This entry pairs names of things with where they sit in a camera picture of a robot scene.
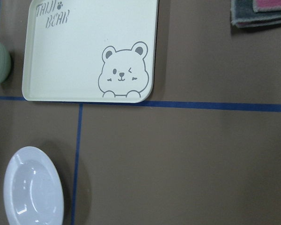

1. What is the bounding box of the cream bear tray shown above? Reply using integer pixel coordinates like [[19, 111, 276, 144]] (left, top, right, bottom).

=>
[[22, 0, 159, 104]]

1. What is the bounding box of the white round plate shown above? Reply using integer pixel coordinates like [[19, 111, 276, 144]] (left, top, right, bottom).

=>
[[3, 146, 64, 225]]

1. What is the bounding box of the pink and grey cloth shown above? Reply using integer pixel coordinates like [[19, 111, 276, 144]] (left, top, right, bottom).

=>
[[230, 0, 281, 28]]

